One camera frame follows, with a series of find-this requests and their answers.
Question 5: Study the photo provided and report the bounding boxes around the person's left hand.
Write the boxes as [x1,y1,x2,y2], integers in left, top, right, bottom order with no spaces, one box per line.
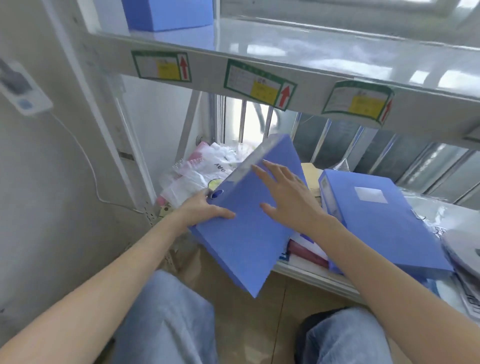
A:
[176,187,237,235]

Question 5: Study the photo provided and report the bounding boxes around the person's right hand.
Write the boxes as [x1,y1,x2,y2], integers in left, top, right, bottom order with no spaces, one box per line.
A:
[250,159,331,236]

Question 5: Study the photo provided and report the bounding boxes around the plain blue file box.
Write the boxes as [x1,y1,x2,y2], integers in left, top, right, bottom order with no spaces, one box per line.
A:
[188,134,309,299]

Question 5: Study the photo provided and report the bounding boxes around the person's right forearm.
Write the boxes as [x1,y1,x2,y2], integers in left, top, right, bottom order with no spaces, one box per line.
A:
[300,215,467,364]

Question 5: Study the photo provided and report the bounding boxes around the person's left forearm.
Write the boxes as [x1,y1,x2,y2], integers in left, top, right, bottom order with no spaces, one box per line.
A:
[0,211,189,364]

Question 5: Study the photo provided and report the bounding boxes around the brown cardboard sheet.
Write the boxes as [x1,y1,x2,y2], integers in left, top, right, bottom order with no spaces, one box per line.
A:
[300,162,325,198]

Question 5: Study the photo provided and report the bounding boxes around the white paper sheets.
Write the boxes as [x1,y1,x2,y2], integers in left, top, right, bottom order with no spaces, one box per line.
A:
[277,230,331,268]

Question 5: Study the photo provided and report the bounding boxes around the white pink plastic bag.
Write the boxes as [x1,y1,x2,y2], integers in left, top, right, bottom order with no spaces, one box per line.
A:
[157,140,259,211]

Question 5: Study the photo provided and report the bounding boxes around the dark red booklet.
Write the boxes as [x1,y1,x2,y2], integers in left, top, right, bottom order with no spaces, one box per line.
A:
[286,239,331,269]

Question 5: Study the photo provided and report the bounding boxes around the green yellow shelf label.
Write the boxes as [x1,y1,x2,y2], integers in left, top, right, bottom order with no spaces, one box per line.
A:
[131,50,193,83]
[223,58,298,112]
[321,80,395,127]

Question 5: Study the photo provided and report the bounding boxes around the metal window railing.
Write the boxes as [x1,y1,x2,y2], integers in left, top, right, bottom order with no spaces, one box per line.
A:
[214,94,480,206]

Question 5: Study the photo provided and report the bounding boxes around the blue file box white label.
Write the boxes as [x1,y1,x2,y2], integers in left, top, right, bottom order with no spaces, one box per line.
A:
[318,169,455,281]

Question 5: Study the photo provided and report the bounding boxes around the grey metal shelf rack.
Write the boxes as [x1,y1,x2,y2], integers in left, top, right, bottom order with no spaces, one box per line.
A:
[40,0,480,309]

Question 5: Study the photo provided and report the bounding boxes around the person's blue jeans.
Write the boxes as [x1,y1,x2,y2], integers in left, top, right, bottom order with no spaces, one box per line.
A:
[110,269,395,364]

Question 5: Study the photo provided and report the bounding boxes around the blue storage box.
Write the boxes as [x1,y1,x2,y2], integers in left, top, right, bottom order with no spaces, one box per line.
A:
[121,0,215,33]

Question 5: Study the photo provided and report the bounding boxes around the clear plastic bag with papers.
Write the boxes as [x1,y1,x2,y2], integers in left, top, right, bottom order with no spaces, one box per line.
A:
[399,187,480,322]

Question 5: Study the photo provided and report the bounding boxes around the white power strip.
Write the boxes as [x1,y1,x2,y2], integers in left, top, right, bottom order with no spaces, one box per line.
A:
[0,57,54,117]

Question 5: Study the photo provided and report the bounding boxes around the white power cable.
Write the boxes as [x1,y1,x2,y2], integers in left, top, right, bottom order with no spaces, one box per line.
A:
[48,111,146,215]

